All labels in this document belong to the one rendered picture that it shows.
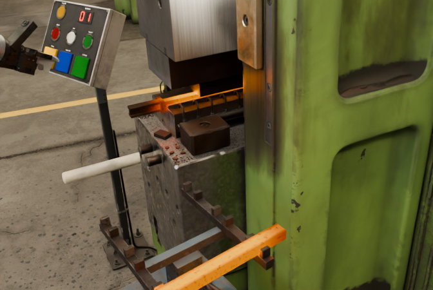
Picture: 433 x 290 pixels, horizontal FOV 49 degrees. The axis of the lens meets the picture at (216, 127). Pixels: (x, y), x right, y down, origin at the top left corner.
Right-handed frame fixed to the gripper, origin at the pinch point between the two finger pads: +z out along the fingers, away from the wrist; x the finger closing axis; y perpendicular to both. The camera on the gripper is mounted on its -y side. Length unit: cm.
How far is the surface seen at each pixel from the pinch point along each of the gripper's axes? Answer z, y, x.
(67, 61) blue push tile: 10.3, 0.3, -7.8
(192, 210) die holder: 10, 30, 66
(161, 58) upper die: -0.2, -8.4, 47.9
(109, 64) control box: 17.1, -2.8, 6.9
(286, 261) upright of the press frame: 19, 35, 93
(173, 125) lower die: 8, 9, 52
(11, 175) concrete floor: 74, 81, -123
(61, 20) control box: 11.0, -13.8, -18.7
